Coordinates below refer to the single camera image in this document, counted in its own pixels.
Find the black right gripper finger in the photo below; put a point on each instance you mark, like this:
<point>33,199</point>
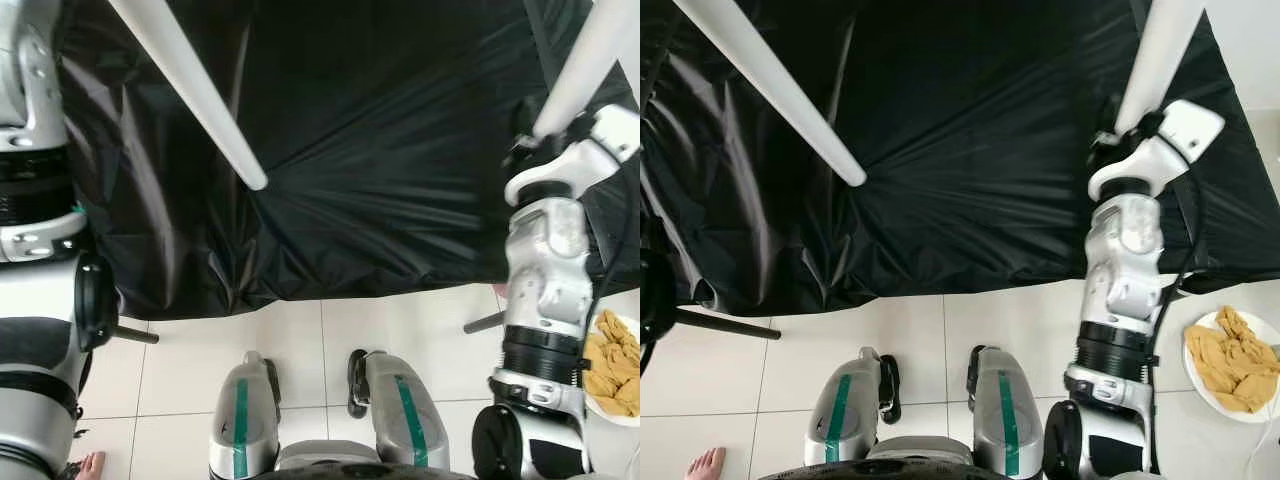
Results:
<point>1107,115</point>
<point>522,120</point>

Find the white plastic table leg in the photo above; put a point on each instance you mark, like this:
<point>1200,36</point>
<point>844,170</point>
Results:
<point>770,90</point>
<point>590,60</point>
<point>190,90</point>
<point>1160,60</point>

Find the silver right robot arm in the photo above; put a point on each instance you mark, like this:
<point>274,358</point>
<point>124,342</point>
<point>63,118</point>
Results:
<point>1125,270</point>
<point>545,270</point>

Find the black cloth table cover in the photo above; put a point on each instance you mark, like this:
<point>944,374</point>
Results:
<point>980,180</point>
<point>380,180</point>

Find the white plate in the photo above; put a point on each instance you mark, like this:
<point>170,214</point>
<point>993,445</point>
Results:
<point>600,405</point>
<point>1200,385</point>

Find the silver right robot leg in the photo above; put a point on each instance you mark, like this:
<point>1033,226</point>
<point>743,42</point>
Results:
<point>1010,415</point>
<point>410,415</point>

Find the silver robot leg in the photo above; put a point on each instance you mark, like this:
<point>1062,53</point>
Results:
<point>1010,415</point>
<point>242,420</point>
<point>840,410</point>
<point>410,415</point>

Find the black robot torso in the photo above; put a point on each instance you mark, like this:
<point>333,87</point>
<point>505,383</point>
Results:
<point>370,473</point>
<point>920,473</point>

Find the silver left robot leg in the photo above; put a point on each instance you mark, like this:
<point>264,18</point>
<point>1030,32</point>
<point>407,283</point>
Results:
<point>840,410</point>
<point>242,420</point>

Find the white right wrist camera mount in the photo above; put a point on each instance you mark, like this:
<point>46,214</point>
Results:
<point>590,155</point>
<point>1170,140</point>

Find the black metal frame bar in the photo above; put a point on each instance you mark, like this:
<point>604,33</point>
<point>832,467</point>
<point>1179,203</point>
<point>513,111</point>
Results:
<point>135,333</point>
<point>485,322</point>
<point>730,323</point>

